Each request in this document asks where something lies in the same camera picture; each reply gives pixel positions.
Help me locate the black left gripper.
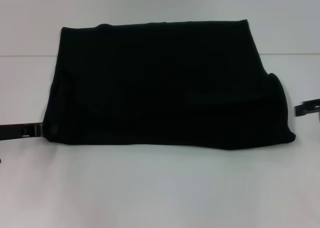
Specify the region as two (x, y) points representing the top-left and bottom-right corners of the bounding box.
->
(0, 122), (44, 142)

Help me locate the black shirt with FREE print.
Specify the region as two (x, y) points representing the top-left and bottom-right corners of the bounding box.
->
(42, 19), (298, 152)

